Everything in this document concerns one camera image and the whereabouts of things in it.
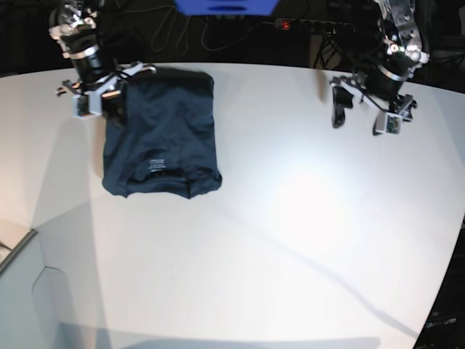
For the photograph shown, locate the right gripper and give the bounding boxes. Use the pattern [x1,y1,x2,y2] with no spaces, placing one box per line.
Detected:
[55,62,157,127]

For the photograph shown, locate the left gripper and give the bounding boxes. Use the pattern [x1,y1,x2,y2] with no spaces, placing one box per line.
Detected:
[329,72,418,128]

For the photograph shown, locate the dark blue t-shirt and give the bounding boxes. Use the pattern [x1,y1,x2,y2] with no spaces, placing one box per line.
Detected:
[102,68,222,198]

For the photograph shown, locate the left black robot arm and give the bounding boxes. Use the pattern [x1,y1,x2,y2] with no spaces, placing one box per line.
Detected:
[330,1,429,135]

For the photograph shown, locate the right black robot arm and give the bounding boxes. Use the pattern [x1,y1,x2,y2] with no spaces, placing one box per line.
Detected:
[49,1,157,127]

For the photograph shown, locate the black power strip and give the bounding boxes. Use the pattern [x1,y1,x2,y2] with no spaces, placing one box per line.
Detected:
[273,18,355,35]

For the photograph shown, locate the blue plastic box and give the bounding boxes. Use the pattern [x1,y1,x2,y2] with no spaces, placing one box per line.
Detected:
[174,0,279,16]

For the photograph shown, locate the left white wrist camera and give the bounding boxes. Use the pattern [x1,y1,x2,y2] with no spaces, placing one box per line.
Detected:
[373,112,403,136]

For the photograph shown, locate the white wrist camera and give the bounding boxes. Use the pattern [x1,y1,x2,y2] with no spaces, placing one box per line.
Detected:
[72,95,102,119]
[373,112,403,136]

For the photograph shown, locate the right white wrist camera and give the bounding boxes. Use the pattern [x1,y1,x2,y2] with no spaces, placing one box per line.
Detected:
[72,95,102,119]

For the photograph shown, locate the grey cable loops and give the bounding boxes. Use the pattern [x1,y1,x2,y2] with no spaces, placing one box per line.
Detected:
[150,14,233,55]

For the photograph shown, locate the grey metal frame edge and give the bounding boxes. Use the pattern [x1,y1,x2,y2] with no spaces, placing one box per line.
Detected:
[0,229,38,274]

